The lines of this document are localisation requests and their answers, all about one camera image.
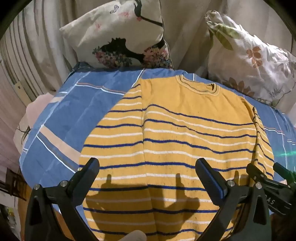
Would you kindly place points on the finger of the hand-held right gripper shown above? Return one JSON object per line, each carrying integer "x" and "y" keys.
{"x": 255, "y": 172}
{"x": 283, "y": 171}

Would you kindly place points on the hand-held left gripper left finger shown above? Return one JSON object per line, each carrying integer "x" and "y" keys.
{"x": 93, "y": 171}

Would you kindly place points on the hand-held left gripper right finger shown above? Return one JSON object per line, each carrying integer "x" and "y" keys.
{"x": 211, "y": 183}

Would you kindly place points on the yellow striped sweater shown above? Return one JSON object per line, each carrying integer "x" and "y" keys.
{"x": 173, "y": 129}

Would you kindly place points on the blue striped bed sheet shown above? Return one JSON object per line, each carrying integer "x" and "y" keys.
{"x": 69, "y": 115}

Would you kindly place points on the dark wooden furniture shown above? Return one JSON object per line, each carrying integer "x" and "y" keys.
{"x": 16, "y": 185}

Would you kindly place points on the pink cloth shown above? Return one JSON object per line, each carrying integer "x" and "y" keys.
{"x": 39, "y": 109}

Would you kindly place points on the leaf print pillow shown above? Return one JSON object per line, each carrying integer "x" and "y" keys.
{"x": 249, "y": 58}

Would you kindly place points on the beige curtain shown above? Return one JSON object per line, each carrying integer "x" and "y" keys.
{"x": 46, "y": 46}

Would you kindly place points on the tree print pillow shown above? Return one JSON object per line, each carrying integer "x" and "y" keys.
{"x": 111, "y": 27}

